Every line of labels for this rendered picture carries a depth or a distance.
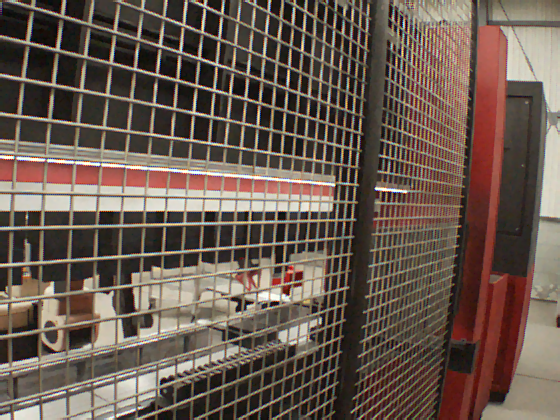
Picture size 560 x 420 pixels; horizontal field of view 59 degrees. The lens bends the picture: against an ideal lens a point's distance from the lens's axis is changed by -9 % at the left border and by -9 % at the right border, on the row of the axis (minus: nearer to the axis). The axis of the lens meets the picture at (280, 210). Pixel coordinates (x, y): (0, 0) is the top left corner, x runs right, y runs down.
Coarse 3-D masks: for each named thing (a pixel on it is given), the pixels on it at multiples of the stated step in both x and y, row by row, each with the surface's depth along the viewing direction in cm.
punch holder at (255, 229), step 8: (248, 216) 182; (256, 216) 182; (272, 216) 190; (256, 224) 182; (264, 224) 186; (272, 224) 190; (256, 232) 183; (264, 232) 187; (272, 232) 191; (256, 240) 183; (264, 240) 187; (272, 240) 191; (248, 248) 182; (256, 248) 184; (264, 248) 188; (248, 256) 182; (256, 256) 184; (264, 256) 188
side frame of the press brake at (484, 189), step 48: (432, 48) 256; (480, 48) 243; (432, 96) 257; (480, 96) 243; (480, 144) 244; (384, 192) 271; (480, 192) 244; (480, 240) 244; (480, 288) 245; (480, 336) 263
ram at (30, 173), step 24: (0, 168) 103; (24, 168) 108; (48, 168) 113; (96, 168) 124; (120, 168) 131; (120, 192) 131; (144, 192) 138; (192, 192) 154; (216, 192) 163; (240, 192) 173; (264, 192) 184; (288, 192) 197
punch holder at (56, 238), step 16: (32, 224) 117; (48, 224) 114; (64, 224) 118; (80, 224) 122; (32, 240) 117; (48, 240) 115; (64, 240) 118; (80, 240) 122; (32, 256) 117; (48, 256) 115; (64, 256) 119; (80, 256) 123; (32, 272) 117; (48, 272) 115; (64, 272) 119; (80, 272) 123
